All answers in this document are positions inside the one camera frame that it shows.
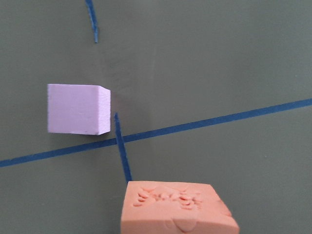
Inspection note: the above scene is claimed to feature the pink foam block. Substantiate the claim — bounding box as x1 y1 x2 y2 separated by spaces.
47 84 111 136

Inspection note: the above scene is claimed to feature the orange foam block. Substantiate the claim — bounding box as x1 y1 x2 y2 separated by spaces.
120 181 240 234

